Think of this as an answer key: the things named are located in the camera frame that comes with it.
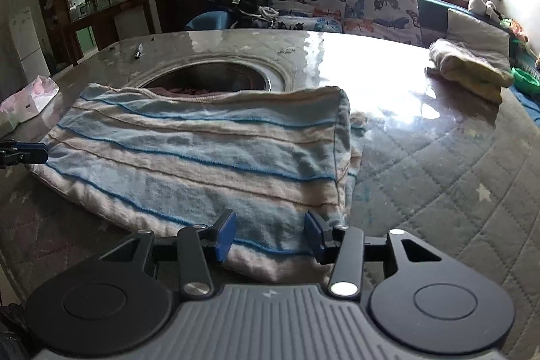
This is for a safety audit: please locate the round black induction cooker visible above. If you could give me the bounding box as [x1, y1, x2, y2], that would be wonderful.
[141, 62, 292, 96]

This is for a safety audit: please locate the orange green plush toy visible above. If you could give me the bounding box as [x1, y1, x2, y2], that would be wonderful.
[500, 16, 530, 43]

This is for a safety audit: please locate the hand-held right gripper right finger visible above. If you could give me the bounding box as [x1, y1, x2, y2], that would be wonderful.
[304, 209, 443, 299]

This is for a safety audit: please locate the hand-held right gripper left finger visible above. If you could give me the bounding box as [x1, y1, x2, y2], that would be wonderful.
[99, 209, 237, 299]

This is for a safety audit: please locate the pink white plastic bag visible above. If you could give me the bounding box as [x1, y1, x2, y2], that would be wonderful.
[0, 75, 60, 129]

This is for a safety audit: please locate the white black plush toy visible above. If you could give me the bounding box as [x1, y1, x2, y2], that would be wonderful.
[467, 0, 501, 21]

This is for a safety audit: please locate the white crumpled cloth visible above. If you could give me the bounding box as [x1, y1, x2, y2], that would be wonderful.
[257, 6, 280, 28]

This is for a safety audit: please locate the folded yellow beige cloth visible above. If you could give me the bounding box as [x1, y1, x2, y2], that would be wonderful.
[425, 38, 514, 104]

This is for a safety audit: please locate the white panel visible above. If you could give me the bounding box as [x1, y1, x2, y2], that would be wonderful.
[113, 1, 155, 40]

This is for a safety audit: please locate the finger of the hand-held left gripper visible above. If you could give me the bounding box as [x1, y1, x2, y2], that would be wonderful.
[0, 138, 49, 169]

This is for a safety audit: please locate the blue beige striped sweater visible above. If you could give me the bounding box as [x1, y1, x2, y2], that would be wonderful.
[26, 84, 366, 282]

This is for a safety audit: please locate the green bowl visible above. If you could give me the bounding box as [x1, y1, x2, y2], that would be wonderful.
[511, 67, 540, 95]

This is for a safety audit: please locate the blue sofa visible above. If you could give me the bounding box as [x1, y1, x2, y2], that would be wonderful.
[186, 0, 540, 124]

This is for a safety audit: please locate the white refrigerator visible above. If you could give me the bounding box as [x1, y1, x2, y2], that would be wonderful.
[8, 6, 51, 78]

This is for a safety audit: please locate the dark wooden sideboard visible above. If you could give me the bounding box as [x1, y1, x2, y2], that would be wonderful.
[76, 0, 163, 61]

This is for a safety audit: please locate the grey pillow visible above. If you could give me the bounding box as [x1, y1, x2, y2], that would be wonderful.
[445, 8, 512, 70]

